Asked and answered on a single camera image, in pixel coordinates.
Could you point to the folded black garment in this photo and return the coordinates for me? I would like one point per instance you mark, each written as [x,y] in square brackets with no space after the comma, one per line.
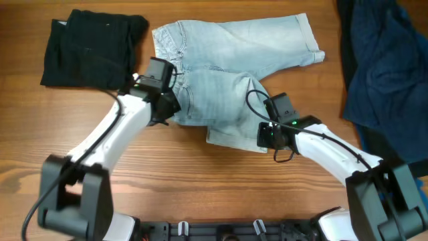
[92,49]

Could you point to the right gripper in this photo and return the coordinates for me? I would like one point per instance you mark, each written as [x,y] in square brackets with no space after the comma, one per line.
[264,138]

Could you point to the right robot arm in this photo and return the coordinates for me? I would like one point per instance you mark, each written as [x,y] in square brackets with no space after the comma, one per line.
[384,202]

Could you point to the dark blue garment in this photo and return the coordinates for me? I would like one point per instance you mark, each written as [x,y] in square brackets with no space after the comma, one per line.
[388,92]

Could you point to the light blue denim shorts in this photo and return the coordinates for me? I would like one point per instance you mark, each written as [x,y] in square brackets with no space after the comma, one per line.
[221,65]

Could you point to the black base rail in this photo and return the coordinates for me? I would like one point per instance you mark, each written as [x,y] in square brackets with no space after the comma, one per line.
[257,230]

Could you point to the black garment under pile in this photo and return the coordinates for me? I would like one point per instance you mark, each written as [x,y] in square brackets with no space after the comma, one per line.
[372,141]

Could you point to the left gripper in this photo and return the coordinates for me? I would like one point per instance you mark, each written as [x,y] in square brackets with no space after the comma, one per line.
[168,109]

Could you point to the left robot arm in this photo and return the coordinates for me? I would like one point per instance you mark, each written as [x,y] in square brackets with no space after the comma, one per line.
[75,195]

